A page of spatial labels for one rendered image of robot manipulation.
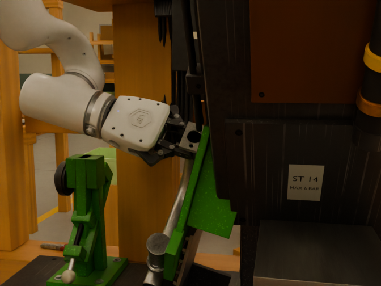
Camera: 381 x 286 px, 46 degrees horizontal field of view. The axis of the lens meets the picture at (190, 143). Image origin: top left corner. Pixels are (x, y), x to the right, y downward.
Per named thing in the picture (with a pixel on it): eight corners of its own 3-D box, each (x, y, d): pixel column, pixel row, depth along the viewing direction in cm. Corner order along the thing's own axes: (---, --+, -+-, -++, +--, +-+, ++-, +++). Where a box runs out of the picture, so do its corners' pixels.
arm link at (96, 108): (79, 119, 77) (95, 124, 76) (101, 81, 81) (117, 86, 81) (86, 146, 84) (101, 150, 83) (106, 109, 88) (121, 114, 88)
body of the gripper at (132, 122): (89, 126, 76) (152, 146, 75) (114, 83, 82) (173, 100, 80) (95, 150, 83) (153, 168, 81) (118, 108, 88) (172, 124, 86)
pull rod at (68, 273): (72, 287, 89) (71, 259, 88) (59, 285, 90) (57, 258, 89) (84, 274, 95) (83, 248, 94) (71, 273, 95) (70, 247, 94)
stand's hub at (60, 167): (63, 200, 95) (62, 165, 94) (50, 199, 96) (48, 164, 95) (79, 190, 102) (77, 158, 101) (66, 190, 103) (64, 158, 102)
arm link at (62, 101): (106, 114, 89) (84, 144, 82) (45, 96, 91) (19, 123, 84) (106, 79, 83) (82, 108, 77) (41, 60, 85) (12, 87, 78)
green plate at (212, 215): (219, 272, 69) (258, 141, 65) (167, 254, 70) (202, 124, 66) (227, 243, 80) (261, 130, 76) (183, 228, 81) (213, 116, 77)
